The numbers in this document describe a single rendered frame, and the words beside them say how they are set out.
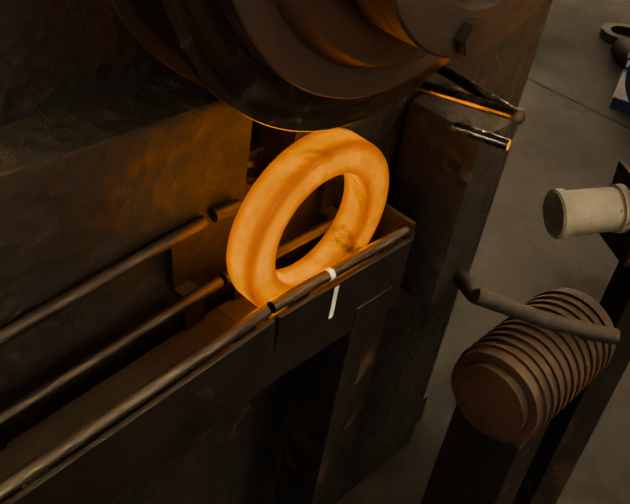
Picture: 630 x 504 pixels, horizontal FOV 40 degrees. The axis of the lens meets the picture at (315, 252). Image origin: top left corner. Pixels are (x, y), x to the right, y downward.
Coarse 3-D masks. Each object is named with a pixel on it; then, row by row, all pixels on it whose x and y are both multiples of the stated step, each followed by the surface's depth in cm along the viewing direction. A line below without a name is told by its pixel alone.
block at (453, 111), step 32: (416, 128) 94; (448, 128) 91; (480, 128) 90; (512, 128) 93; (416, 160) 96; (448, 160) 92; (480, 160) 91; (416, 192) 97; (448, 192) 94; (480, 192) 95; (416, 224) 99; (448, 224) 96; (480, 224) 100; (416, 256) 101; (448, 256) 99; (416, 288) 103; (448, 288) 103
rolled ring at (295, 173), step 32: (288, 160) 74; (320, 160) 74; (352, 160) 77; (384, 160) 82; (256, 192) 74; (288, 192) 73; (352, 192) 84; (384, 192) 85; (256, 224) 73; (352, 224) 86; (256, 256) 74; (320, 256) 86; (256, 288) 77; (288, 288) 81
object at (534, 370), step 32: (512, 320) 110; (608, 320) 114; (480, 352) 105; (512, 352) 103; (544, 352) 105; (576, 352) 107; (608, 352) 113; (480, 384) 105; (512, 384) 102; (544, 384) 103; (576, 384) 107; (480, 416) 107; (512, 416) 103; (544, 416) 104; (448, 448) 118; (480, 448) 114; (512, 448) 110; (448, 480) 121; (480, 480) 116; (512, 480) 116
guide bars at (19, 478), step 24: (384, 240) 87; (336, 264) 83; (360, 264) 86; (312, 288) 80; (264, 312) 76; (216, 336) 74; (240, 336) 75; (192, 360) 72; (144, 384) 70; (168, 384) 71; (120, 408) 68; (96, 432) 67; (48, 456) 64; (24, 480) 63
